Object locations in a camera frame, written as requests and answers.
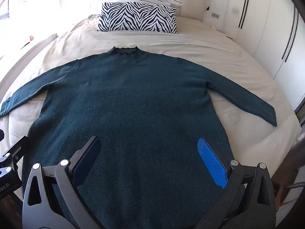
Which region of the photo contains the bed with cream sheet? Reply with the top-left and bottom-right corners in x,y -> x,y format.
0,14 -> 303,197

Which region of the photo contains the white wardrobe with black handles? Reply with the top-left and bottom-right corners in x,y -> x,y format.
220,0 -> 305,111

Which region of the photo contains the zebra print pillow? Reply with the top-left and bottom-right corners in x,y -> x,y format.
97,2 -> 177,34

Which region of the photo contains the dark teal knit sweater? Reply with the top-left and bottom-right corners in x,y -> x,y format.
0,45 -> 278,229

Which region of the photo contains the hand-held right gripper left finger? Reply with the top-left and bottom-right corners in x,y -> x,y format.
21,136 -> 102,229

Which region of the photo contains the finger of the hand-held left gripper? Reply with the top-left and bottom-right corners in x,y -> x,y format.
3,136 -> 31,172

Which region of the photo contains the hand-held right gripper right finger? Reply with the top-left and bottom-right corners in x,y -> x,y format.
197,137 -> 277,229

